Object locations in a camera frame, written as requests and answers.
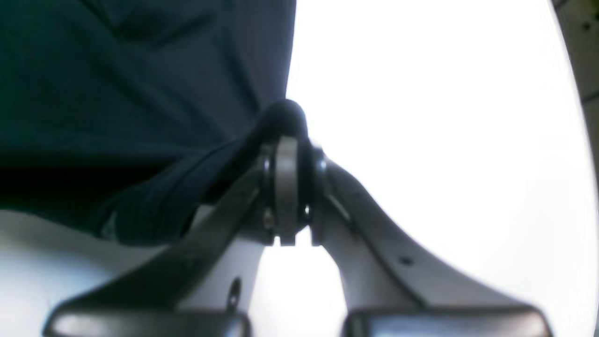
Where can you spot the black T-shirt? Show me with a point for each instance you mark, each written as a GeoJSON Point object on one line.
{"type": "Point", "coordinates": [120, 117]}

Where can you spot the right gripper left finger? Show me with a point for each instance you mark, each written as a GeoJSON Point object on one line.
{"type": "Point", "coordinates": [202, 285]}

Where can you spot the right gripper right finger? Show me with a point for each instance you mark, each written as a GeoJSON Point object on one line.
{"type": "Point", "coordinates": [394, 287]}

